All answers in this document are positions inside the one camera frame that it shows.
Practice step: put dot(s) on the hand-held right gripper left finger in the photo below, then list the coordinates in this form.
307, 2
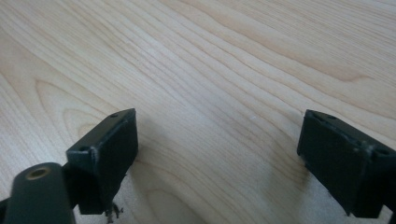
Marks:
104, 157

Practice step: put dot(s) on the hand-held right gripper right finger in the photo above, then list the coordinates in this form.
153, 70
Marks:
342, 155

